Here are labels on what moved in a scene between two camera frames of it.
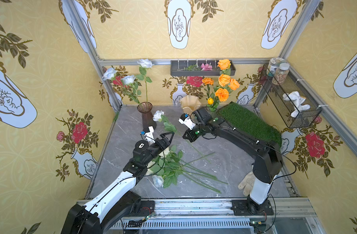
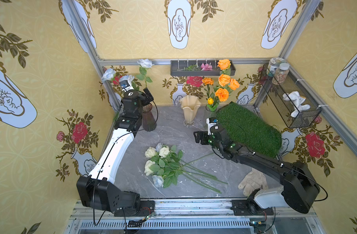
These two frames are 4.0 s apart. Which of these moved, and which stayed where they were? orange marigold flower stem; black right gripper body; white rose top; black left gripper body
Moved: black right gripper body; white rose top; black left gripper body
Stayed: orange marigold flower stem
